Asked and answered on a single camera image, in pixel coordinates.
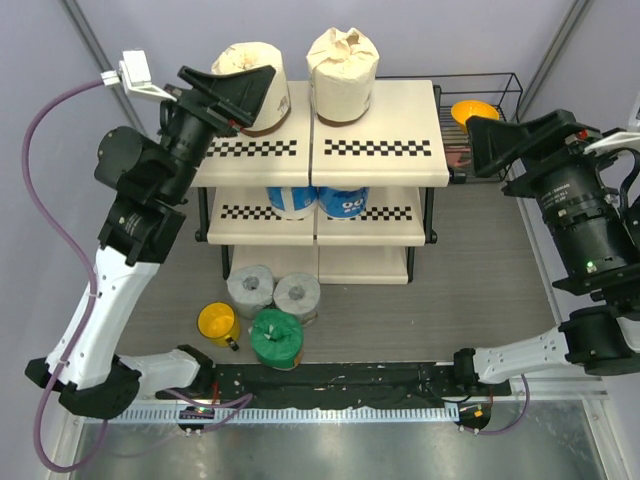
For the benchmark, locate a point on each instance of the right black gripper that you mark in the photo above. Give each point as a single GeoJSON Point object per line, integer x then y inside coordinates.
{"type": "Point", "coordinates": [547, 145]}

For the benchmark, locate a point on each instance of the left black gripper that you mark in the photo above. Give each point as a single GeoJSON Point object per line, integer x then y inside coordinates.
{"type": "Point", "coordinates": [232, 99]}

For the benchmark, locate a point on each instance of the cream roll with brown band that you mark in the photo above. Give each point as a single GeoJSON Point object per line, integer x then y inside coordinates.
{"type": "Point", "coordinates": [250, 55]}

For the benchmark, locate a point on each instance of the cream paper roll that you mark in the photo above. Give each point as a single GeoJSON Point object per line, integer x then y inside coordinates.
{"type": "Point", "coordinates": [342, 68]}

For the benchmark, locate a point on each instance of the blue roll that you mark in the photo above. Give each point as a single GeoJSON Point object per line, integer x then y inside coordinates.
{"type": "Point", "coordinates": [342, 203]}
{"type": "Point", "coordinates": [292, 203]}

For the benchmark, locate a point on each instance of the blue roll front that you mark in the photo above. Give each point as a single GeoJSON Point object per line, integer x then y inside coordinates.
{"type": "Point", "coordinates": [342, 203]}

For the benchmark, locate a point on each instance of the grey paper roll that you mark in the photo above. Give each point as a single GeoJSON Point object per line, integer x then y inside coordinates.
{"type": "Point", "coordinates": [298, 294]}
{"type": "Point", "coordinates": [251, 290]}

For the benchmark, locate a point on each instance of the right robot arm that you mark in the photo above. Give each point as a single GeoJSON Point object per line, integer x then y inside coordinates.
{"type": "Point", "coordinates": [595, 229]}

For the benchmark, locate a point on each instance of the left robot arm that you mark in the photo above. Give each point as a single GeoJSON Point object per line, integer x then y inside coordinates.
{"type": "Point", "coordinates": [150, 178]}

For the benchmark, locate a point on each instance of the cream three-tier checkered shelf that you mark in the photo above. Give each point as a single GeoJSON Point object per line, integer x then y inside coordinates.
{"type": "Point", "coordinates": [395, 150]}

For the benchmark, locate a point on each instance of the pink object in rack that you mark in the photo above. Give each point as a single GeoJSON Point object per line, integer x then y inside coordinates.
{"type": "Point", "coordinates": [458, 158]}

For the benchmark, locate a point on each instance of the yellow bowl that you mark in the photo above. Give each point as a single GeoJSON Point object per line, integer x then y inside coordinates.
{"type": "Point", "coordinates": [463, 110]}

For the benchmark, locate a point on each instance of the green wrapped paper roll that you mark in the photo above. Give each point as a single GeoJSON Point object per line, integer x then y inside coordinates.
{"type": "Point", "coordinates": [277, 339]}

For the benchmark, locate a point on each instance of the black wire basket rack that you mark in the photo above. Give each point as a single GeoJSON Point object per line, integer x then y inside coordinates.
{"type": "Point", "coordinates": [502, 90]}

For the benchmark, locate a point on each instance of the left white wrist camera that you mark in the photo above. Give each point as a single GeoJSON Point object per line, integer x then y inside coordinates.
{"type": "Point", "coordinates": [134, 76]}

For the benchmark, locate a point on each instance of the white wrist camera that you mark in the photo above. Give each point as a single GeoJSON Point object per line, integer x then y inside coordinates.
{"type": "Point", "coordinates": [616, 141]}
{"type": "Point", "coordinates": [134, 76]}

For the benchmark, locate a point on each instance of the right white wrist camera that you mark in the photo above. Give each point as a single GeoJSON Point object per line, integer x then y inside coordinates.
{"type": "Point", "coordinates": [616, 141]}

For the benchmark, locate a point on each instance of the yellow cup with handle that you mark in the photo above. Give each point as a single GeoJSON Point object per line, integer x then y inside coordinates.
{"type": "Point", "coordinates": [218, 323]}

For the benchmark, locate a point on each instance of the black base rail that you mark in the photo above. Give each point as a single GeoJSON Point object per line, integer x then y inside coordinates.
{"type": "Point", "coordinates": [338, 386]}

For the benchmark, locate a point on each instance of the white slotted cable duct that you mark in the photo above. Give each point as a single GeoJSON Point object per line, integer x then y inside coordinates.
{"type": "Point", "coordinates": [187, 415]}

